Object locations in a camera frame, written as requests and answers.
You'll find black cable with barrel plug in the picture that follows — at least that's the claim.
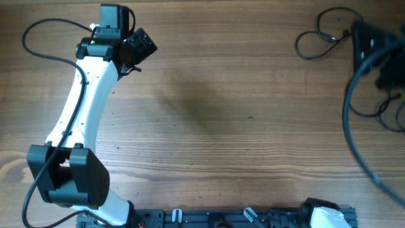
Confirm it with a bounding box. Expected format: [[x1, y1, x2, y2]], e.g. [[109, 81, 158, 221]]
[[346, 91, 405, 133]]

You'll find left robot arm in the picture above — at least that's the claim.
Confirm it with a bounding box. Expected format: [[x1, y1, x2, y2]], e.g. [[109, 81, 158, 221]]
[[27, 4, 157, 227]]

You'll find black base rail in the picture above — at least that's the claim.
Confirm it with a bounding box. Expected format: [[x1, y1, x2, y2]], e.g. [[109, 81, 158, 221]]
[[75, 207, 358, 228]]

